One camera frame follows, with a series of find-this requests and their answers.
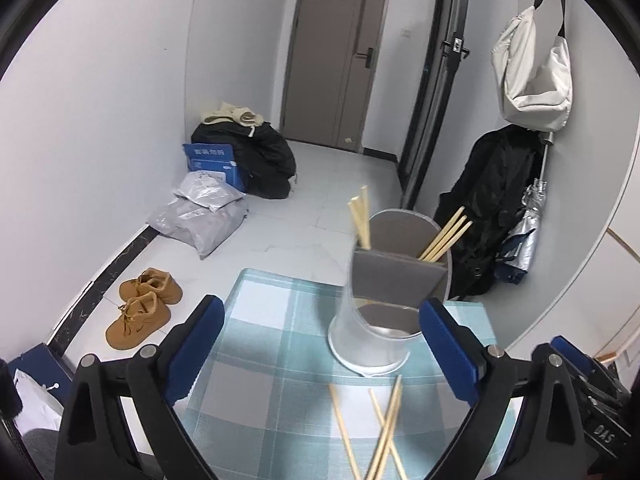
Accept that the dark blue paper bag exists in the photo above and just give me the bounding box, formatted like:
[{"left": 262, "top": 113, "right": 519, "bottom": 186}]
[{"left": 8, "top": 344, "right": 74, "bottom": 405}]

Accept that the tan shoe near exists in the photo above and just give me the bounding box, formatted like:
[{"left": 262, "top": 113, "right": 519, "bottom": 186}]
[{"left": 105, "top": 292, "right": 171, "bottom": 350}]

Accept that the tan shoe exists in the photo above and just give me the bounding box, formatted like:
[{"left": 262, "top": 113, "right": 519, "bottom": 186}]
[
  {"left": 105, "top": 292, "right": 171, "bottom": 350},
  {"left": 119, "top": 268, "right": 183, "bottom": 306}
]

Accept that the silver folded umbrella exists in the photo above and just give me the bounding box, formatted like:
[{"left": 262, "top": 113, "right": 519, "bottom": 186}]
[{"left": 495, "top": 132, "right": 554, "bottom": 285}]

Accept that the tan shoe far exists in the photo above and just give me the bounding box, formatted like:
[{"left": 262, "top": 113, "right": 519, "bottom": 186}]
[{"left": 119, "top": 268, "right": 183, "bottom": 306}]

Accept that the teal checked table mat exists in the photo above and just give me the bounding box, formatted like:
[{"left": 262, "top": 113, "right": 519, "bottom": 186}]
[{"left": 181, "top": 269, "right": 468, "bottom": 479}]

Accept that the white utensil holder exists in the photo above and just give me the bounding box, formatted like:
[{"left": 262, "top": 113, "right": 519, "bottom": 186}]
[{"left": 328, "top": 208, "right": 452, "bottom": 377}]

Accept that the chopstick in holder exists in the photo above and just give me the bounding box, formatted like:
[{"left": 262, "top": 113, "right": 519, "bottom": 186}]
[
  {"left": 419, "top": 206, "right": 465, "bottom": 261},
  {"left": 426, "top": 216, "right": 471, "bottom": 258},
  {"left": 348, "top": 196, "right": 364, "bottom": 249},
  {"left": 426, "top": 221, "right": 473, "bottom": 262},
  {"left": 360, "top": 185, "right": 371, "bottom": 250}
]

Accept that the chopstick in holder right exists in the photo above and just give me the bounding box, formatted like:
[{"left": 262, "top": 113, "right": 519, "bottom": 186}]
[{"left": 419, "top": 206, "right": 465, "bottom": 261}]

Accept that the grey plastic parcel bag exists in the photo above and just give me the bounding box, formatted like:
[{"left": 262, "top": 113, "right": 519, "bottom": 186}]
[{"left": 146, "top": 197, "right": 248, "bottom": 259}]

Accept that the black hanging coat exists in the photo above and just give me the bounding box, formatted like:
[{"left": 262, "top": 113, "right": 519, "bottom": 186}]
[{"left": 434, "top": 125, "right": 542, "bottom": 299}]

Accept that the white plastic parcel bag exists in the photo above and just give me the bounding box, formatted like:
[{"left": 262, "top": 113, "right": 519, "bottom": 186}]
[{"left": 174, "top": 170, "right": 244, "bottom": 211}]

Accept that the blue cardboard box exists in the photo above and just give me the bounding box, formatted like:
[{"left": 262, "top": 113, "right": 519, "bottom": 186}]
[{"left": 183, "top": 143, "right": 246, "bottom": 192}]

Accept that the chopstick in holder left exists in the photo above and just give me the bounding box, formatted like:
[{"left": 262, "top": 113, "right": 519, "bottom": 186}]
[{"left": 348, "top": 196, "right": 364, "bottom": 249}]

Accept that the white hanging bag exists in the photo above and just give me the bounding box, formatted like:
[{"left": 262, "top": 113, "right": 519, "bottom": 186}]
[{"left": 491, "top": 6, "right": 573, "bottom": 132}]

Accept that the black bag on floor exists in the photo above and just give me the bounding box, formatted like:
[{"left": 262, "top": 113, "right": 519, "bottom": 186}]
[{"left": 191, "top": 122, "right": 296, "bottom": 200}]

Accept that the beige cloth on bag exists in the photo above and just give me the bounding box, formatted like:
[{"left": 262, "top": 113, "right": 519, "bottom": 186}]
[{"left": 202, "top": 102, "right": 264, "bottom": 128}]

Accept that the black framed glass door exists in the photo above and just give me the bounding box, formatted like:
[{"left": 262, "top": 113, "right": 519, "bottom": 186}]
[{"left": 398, "top": 0, "right": 469, "bottom": 209}]

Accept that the grey entrance door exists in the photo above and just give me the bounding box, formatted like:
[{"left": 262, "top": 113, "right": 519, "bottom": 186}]
[{"left": 280, "top": 0, "right": 387, "bottom": 152}]

